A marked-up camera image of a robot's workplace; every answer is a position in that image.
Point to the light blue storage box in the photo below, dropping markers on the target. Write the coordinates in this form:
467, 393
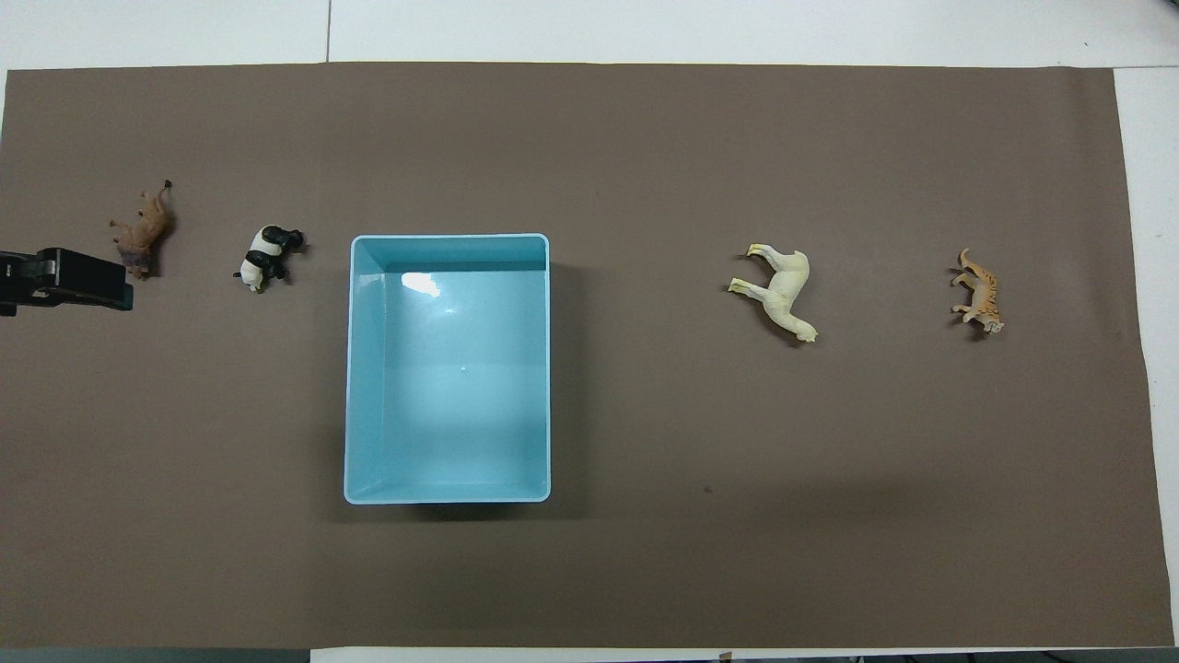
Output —
449, 387

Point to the cream white horse toy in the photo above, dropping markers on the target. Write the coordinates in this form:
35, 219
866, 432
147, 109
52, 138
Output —
785, 285

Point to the brown lion toy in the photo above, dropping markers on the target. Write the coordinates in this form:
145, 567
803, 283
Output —
144, 236

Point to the black and white panda toy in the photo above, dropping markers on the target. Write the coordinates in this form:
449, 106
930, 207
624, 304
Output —
265, 256

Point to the brown table mat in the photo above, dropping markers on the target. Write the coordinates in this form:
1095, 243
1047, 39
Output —
829, 479

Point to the orange striped tiger toy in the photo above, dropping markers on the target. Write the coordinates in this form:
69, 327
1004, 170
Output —
982, 296

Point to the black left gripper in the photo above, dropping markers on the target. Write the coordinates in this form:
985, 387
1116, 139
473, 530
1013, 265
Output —
23, 276

